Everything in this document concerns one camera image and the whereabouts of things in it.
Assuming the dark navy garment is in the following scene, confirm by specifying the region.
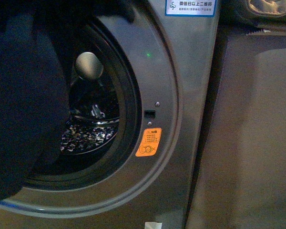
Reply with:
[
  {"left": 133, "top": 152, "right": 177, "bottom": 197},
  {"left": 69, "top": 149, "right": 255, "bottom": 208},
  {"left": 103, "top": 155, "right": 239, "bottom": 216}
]
[{"left": 0, "top": 0, "right": 135, "bottom": 200}]

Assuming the grey front-load washing machine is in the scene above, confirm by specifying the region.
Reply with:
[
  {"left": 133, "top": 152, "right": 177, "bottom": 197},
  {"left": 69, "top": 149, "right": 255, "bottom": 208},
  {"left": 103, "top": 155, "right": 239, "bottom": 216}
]
[{"left": 0, "top": 0, "right": 219, "bottom": 229}]

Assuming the black door latch slot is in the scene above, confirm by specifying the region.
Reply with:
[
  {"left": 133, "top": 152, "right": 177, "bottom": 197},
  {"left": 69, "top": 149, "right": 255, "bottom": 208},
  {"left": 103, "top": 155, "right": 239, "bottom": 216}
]
[{"left": 144, "top": 110, "right": 156, "bottom": 119}]

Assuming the orange warning sticker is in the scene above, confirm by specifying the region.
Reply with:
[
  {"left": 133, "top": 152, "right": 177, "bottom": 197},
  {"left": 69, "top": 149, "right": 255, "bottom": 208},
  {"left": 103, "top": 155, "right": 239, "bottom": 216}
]
[{"left": 135, "top": 127, "right": 162, "bottom": 157}]

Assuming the steel perforated drum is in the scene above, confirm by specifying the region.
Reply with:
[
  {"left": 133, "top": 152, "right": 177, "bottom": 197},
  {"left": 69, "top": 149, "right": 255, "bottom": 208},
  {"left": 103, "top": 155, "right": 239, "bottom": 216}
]
[{"left": 60, "top": 54, "right": 120, "bottom": 156}]

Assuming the round grey drum hub cap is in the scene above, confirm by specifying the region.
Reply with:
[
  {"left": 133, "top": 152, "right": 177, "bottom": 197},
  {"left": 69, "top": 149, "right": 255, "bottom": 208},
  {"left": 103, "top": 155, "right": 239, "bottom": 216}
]
[{"left": 74, "top": 52, "right": 104, "bottom": 81}]

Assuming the black rubber door gasket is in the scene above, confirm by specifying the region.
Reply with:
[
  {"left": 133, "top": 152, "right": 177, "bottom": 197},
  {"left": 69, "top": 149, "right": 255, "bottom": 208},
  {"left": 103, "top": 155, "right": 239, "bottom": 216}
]
[{"left": 25, "top": 21, "right": 142, "bottom": 191}]

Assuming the blue white label sticker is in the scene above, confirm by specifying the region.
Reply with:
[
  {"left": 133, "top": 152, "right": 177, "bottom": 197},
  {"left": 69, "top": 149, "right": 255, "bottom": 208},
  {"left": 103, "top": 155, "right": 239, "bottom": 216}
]
[{"left": 165, "top": 0, "right": 217, "bottom": 17}]

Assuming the brown cabinet side panel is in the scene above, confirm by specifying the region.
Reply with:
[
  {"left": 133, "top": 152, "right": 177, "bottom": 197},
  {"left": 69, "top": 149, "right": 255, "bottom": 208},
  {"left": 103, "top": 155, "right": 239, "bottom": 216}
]
[{"left": 186, "top": 27, "right": 286, "bottom": 229}]

